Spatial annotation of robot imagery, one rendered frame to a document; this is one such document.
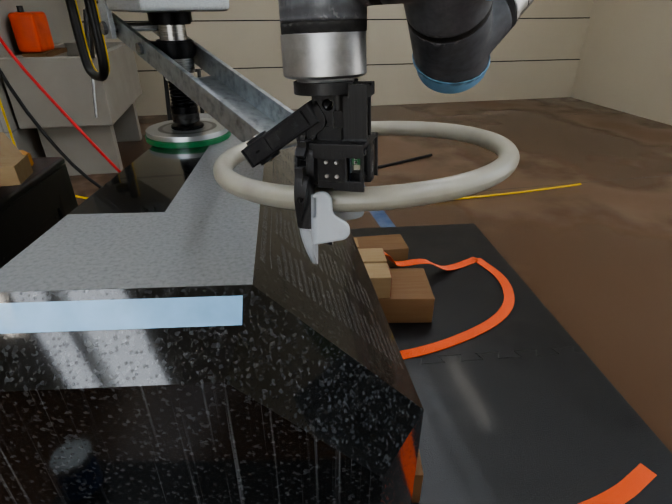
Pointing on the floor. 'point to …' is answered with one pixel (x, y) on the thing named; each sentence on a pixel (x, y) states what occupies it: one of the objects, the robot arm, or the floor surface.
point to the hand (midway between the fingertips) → (317, 244)
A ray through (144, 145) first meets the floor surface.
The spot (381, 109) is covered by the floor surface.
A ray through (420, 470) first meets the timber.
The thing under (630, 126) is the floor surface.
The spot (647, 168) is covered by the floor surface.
